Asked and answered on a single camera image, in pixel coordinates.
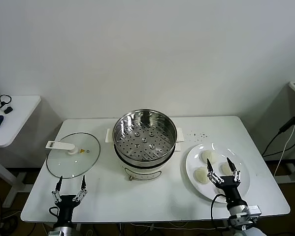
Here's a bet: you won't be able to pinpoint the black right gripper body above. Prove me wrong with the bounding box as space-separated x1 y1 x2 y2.
216 176 245 208

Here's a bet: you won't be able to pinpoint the glass lid white handle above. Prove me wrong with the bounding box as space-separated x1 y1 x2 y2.
45 132 101 179

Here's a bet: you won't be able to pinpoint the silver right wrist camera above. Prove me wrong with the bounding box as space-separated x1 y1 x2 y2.
245 205 261 218

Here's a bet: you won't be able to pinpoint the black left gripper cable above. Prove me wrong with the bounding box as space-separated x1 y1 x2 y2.
48 206 61 218

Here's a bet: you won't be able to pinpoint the stainless steel steamer basket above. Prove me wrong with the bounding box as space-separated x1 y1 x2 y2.
105 109 185 162

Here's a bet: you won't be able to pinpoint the white cable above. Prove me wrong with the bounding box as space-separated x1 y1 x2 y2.
274 108 295 177

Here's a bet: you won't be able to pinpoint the white round plate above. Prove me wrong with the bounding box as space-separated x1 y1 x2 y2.
185 142 251 204

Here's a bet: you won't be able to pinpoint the white side table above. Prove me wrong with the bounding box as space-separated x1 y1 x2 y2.
0 95 42 208

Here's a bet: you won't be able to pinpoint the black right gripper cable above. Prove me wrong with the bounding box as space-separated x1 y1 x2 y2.
210 193 230 231

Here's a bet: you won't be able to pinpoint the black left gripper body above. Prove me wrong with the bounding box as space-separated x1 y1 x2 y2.
55 195 77 223

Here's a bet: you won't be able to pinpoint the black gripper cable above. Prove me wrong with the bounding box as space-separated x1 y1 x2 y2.
48 206 61 218
210 193 230 231

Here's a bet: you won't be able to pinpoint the dark crumbs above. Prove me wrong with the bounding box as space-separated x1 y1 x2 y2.
186 131 210 143

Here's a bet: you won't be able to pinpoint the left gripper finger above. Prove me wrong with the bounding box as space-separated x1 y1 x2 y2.
72 175 88 203
51 175 63 204

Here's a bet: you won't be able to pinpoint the white electric cooking pot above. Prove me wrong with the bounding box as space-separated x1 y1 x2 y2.
114 144 182 182

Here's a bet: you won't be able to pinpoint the black cable with adapter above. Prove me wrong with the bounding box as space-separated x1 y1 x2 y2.
262 114 295 158

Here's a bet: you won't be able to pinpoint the black headset cable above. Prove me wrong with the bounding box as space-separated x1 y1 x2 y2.
0 94 12 110

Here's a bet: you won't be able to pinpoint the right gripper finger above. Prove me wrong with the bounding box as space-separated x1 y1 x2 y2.
226 157 242 184
206 158 224 184

